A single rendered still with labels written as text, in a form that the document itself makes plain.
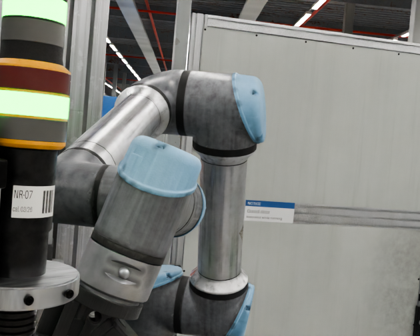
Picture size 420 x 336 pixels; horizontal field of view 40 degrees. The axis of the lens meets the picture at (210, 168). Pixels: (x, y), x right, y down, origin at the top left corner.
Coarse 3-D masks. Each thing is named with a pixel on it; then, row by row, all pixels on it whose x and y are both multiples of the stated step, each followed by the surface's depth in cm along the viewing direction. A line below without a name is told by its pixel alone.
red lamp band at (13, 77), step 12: (0, 72) 30; (12, 72) 30; (24, 72) 30; (36, 72) 30; (48, 72) 30; (60, 72) 31; (0, 84) 30; (12, 84) 30; (24, 84) 30; (36, 84) 30; (48, 84) 30; (60, 84) 31
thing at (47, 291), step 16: (0, 160) 29; (0, 176) 29; (0, 192) 30; (48, 272) 33; (64, 272) 33; (0, 288) 29; (16, 288) 29; (32, 288) 30; (48, 288) 30; (64, 288) 31; (0, 304) 29; (16, 304) 29; (32, 304) 30; (48, 304) 30
